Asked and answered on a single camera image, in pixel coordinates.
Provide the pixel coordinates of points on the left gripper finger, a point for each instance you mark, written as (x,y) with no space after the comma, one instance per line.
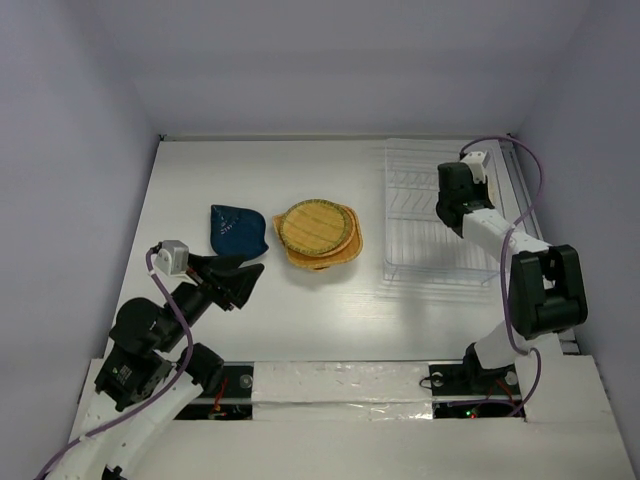
(241,283)
(211,265)

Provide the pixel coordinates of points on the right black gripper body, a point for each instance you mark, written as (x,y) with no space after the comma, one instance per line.
(451,215)

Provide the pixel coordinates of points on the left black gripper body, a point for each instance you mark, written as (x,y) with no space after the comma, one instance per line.
(217,286)

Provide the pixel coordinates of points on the dark blue plate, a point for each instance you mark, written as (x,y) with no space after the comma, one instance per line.
(237,231)

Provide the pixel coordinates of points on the triangular woven orange plate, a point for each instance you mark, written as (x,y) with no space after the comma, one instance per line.
(280,235)

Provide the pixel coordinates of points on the yellow round woven plate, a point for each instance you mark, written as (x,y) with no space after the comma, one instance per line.
(312,225)

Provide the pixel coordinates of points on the small orange woven plate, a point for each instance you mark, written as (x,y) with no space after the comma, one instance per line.
(493,192)

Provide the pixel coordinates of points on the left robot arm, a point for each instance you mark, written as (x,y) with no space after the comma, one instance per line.
(154,368)

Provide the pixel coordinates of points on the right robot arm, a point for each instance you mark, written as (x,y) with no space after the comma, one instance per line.
(541,284)

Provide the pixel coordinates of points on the white foam front board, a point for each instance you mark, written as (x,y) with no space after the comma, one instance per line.
(162,447)

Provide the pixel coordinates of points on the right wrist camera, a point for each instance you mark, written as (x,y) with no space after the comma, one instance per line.
(477,162)

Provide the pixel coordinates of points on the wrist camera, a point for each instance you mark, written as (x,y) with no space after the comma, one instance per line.
(170,257)
(477,162)

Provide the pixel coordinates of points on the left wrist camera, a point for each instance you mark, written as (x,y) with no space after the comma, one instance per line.
(170,257)

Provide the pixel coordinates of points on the white wire dish rack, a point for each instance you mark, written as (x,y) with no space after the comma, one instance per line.
(421,253)

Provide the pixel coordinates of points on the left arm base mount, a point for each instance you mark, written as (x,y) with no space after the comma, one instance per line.
(230,401)

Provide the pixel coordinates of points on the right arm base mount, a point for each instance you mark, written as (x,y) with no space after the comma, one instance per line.
(456,395)

